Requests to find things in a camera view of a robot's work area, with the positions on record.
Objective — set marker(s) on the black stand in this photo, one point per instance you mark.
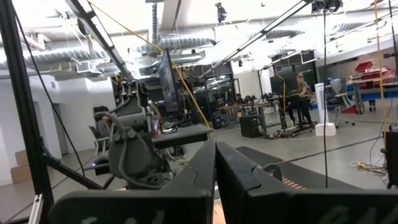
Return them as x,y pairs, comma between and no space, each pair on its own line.
391,155

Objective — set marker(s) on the black computer monitor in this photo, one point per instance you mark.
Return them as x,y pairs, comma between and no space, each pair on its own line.
168,84

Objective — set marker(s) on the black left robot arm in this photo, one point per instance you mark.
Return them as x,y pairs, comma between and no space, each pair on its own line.
133,155

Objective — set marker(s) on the cardboard box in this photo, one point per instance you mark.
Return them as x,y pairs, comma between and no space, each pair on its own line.
21,171

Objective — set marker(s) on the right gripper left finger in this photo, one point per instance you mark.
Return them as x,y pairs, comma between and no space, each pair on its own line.
174,205

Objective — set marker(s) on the red storage bins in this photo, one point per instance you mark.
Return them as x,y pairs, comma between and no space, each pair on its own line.
363,66

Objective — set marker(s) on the black aluminium rig frame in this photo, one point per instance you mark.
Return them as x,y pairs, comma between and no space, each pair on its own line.
18,93

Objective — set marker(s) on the silver ventilation duct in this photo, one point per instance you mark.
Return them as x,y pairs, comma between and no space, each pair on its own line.
186,42

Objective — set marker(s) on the person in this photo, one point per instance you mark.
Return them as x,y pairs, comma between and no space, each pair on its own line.
301,90

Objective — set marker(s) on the black desk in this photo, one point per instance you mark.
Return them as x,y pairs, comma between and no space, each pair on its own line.
183,133

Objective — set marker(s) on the black overhead camera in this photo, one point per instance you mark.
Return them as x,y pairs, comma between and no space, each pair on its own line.
221,12

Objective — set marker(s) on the silver frame bracket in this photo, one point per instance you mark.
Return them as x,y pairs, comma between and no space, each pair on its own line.
35,211

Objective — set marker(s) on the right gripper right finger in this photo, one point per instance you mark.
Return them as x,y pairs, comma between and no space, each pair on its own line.
280,208

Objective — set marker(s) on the wooden workbench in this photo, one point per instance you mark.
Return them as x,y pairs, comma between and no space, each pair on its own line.
248,107

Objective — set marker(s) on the white tower appliance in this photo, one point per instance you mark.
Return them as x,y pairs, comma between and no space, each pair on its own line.
321,102

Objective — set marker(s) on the grey office chair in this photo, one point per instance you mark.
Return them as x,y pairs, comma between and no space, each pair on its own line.
337,88

